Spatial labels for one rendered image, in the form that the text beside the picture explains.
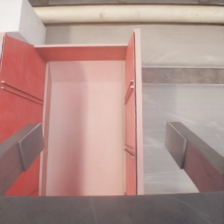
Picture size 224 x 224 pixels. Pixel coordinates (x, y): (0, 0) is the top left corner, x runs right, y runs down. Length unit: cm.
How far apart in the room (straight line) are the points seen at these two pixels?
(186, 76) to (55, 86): 29
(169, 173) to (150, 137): 8
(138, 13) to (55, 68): 21
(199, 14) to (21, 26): 36
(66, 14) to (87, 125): 24
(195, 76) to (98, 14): 25
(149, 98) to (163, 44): 13
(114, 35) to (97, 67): 9
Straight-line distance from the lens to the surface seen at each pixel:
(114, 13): 40
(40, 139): 17
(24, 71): 30
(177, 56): 41
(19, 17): 35
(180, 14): 43
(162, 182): 37
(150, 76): 38
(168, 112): 36
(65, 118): 36
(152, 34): 42
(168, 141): 16
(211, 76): 43
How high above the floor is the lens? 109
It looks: 82 degrees down
